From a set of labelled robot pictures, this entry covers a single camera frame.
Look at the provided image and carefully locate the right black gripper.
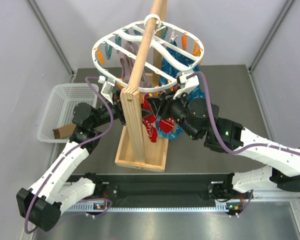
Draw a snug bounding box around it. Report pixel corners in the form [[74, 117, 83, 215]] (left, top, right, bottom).
[[147, 86, 201, 141]]

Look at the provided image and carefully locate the red santa christmas sock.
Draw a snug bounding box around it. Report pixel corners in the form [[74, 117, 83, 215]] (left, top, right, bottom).
[[158, 117, 175, 134]]

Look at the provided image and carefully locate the white oval clip hanger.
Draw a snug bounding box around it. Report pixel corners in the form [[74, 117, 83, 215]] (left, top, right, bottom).
[[91, 13, 205, 93]]

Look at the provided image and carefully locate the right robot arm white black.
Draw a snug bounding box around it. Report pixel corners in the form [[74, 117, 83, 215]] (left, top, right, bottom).
[[143, 91, 300, 198]]

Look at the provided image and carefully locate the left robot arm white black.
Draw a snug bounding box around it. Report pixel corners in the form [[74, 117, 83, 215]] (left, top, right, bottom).
[[16, 90, 125, 234]]

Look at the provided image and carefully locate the mauve cloth on hanger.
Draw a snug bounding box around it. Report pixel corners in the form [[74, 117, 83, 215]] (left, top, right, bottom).
[[116, 42, 152, 88]]

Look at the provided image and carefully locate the blue patterned cloth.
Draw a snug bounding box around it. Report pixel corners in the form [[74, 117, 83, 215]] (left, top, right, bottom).
[[156, 41, 206, 141]]

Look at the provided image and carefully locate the wooden drying rack stand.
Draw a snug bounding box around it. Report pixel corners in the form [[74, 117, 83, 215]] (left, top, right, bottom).
[[114, 0, 169, 173]]

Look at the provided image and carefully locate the white perforated plastic basket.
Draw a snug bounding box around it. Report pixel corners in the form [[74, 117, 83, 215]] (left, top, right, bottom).
[[37, 83, 98, 144]]

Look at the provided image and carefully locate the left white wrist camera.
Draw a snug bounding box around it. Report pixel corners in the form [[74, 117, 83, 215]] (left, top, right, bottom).
[[98, 76, 116, 104]]

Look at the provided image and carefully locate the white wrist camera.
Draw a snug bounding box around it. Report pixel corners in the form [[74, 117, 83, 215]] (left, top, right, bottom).
[[173, 70, 199, 100], [98, 76, 116, 104]]

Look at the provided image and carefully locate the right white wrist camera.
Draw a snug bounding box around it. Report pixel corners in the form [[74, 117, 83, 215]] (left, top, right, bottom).
[[173, 70, 199, 100]]

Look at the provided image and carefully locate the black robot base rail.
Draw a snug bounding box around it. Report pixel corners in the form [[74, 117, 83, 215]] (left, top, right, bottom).
[[64, 172, 273, 208]]

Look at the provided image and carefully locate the grey slotted cable duct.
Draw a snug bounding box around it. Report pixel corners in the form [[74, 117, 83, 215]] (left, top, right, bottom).
[[64, 201, 231, 213]]

